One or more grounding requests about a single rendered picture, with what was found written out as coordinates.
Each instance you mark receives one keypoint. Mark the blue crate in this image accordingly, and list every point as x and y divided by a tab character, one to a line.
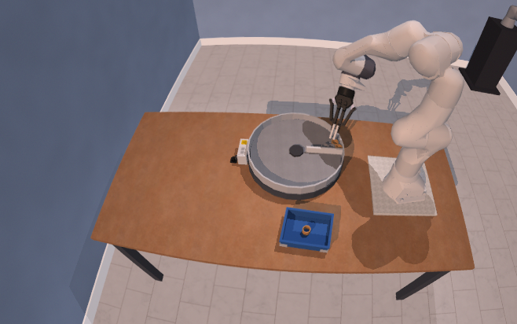
320	224

